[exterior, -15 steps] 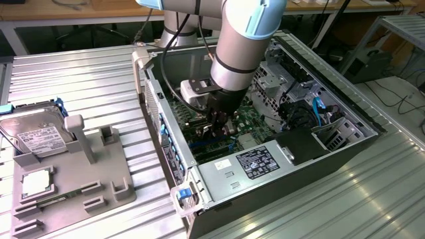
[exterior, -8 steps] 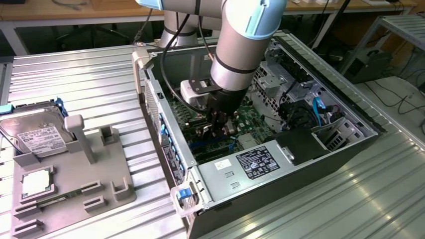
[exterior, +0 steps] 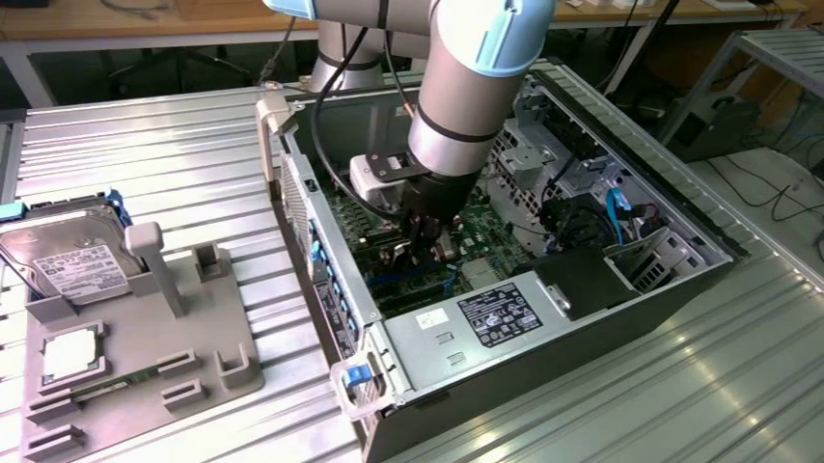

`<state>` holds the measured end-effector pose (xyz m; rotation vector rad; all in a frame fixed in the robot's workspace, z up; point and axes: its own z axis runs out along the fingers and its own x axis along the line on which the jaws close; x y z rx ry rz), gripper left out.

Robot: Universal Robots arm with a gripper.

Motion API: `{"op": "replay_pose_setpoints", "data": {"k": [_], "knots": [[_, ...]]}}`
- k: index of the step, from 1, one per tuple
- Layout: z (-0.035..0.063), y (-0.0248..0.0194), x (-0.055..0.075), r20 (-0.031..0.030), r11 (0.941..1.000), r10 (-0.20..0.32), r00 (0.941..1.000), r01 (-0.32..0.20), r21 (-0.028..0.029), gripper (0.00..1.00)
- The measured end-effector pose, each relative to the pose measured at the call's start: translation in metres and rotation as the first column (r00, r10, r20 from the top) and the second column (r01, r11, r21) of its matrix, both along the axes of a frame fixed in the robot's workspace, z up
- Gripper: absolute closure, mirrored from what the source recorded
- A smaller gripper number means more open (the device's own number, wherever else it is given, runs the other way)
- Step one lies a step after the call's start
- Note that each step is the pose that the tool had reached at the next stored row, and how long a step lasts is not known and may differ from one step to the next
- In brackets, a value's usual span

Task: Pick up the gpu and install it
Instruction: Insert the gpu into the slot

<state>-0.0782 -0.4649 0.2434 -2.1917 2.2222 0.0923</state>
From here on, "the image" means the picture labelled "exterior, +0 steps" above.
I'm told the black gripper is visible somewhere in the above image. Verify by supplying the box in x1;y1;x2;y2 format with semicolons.
398;171;483;232

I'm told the green motherboard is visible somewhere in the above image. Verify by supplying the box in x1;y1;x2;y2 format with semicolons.
319;180;546;317

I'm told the small silver heatsink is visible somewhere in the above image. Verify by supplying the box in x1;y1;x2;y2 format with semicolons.
458;262;505;293

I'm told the metal disk bay cage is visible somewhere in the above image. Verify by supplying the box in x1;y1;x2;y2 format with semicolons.
491;74;623;199

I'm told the grey power supply unit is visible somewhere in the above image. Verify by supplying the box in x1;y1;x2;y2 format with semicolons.
379;268;638;393

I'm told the black plastic air shroud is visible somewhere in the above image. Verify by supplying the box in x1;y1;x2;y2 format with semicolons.
534;244;643;323

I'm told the grey case foot blue latch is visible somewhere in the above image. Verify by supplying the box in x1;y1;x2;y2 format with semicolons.
327;350;388;422

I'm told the black open PC case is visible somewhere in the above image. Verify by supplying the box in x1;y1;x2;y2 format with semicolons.
255;60;753;463

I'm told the black box under table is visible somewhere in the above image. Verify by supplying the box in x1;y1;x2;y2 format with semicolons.
666;95;765;164

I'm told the grey printed parts rack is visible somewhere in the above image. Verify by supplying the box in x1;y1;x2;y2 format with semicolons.
21;220;268;462

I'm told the wooden desk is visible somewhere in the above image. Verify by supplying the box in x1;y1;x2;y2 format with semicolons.
0;0;809;110

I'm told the silver hard disk drive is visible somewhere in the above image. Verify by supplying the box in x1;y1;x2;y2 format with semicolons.
0;203;147;308

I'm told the metal slat side table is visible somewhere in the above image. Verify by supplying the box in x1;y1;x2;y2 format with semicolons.
654;27;824;163

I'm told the green RAM stick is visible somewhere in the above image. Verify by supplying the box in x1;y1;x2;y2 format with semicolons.
68;365;163;402

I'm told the silver CPU chip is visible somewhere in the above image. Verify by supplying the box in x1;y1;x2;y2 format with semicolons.
41;332;105;381

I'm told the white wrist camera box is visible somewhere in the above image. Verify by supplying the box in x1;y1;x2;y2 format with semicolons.
347;151;427;216

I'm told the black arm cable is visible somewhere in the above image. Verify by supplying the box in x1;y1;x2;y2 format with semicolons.
308;0;404;226

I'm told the blue SATA wire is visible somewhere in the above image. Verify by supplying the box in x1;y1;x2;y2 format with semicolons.
602;186;631;248

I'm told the hanging grey cable with plug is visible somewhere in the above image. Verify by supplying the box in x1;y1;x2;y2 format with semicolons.
259;16;299;91

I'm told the blue drive bay rail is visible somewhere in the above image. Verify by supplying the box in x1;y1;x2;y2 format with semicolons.
101;188;135;229

